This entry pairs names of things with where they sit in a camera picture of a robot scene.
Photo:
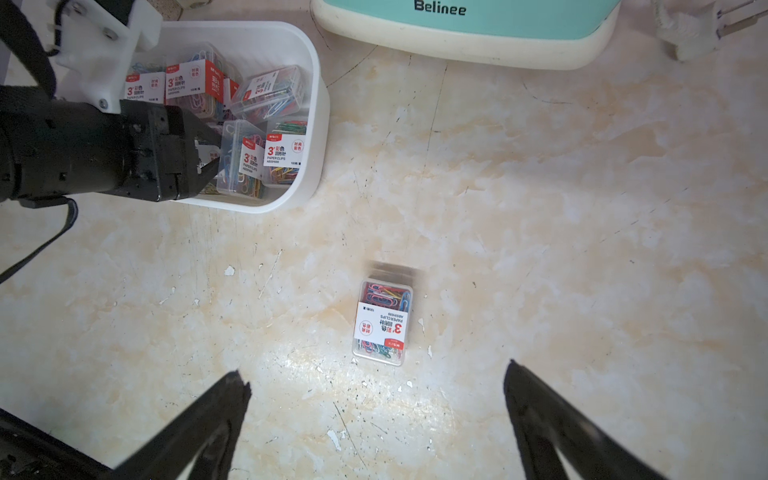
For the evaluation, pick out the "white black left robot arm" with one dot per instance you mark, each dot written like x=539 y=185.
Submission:
x=31 y=128

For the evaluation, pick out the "mint green toaster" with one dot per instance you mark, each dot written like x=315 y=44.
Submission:
x=541 y=35

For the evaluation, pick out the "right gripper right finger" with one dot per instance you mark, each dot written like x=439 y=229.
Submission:
x=548 y=428

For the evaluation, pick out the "white plastic storage box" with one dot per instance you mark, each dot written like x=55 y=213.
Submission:
x=254 y=47

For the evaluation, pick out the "paper clip box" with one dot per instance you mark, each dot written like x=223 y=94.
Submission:
x=199 y=79
x=383 y=313
x=242 y=153
x=284 y=150
x=270 y=95

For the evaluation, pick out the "white toaster power plug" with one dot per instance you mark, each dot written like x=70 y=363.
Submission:
x=691 y=35

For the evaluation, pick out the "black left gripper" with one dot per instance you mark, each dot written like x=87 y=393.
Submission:
x=146 y=152

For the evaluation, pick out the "paper clip box in bin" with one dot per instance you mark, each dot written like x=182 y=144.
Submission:
x=284 y=150
x=199 y=79
x=270 y=95
x=242 y=153

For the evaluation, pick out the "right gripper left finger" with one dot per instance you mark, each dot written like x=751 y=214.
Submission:
x=200 y=441

